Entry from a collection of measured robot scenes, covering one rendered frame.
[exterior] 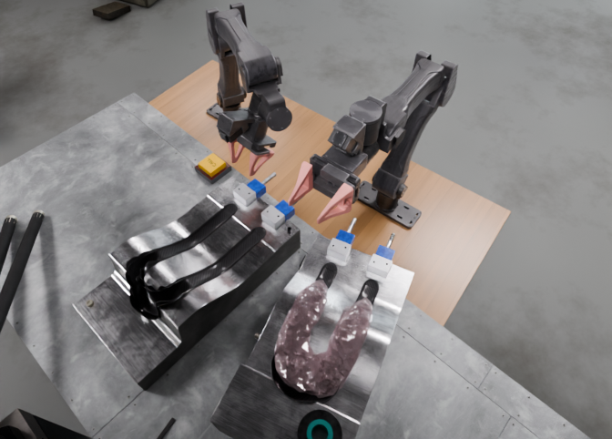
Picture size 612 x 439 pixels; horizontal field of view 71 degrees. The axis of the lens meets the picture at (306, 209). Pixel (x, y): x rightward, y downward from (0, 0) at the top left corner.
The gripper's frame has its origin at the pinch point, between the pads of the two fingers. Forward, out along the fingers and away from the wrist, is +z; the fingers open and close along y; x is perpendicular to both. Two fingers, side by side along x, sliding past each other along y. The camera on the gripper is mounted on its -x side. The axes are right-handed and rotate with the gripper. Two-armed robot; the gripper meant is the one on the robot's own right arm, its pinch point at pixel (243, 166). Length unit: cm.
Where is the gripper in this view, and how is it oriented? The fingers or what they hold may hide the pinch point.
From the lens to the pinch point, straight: 107.7
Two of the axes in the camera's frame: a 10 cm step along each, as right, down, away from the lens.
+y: 7.4, 5.5, -4.0
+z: -3.3, 8.1, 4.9
